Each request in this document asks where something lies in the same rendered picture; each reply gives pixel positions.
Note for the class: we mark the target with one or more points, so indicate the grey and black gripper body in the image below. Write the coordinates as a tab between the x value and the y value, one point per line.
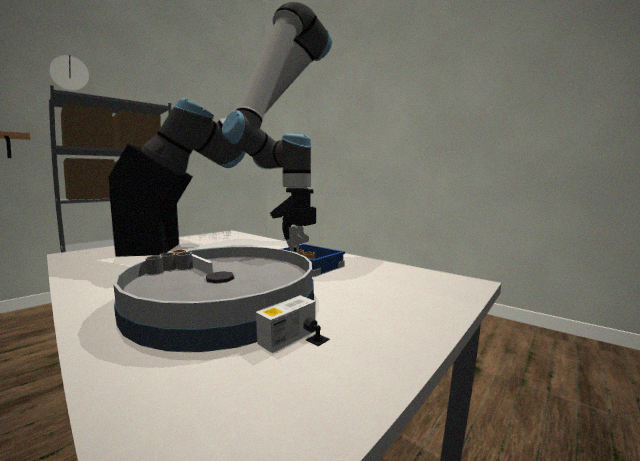
304	214

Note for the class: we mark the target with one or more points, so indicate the blue open crate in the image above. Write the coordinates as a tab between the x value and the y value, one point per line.
325	259

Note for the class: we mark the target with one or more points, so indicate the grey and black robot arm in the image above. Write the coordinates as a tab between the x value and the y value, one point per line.
190	127

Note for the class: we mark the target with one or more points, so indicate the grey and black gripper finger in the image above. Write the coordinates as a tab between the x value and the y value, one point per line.
301	233
291	234

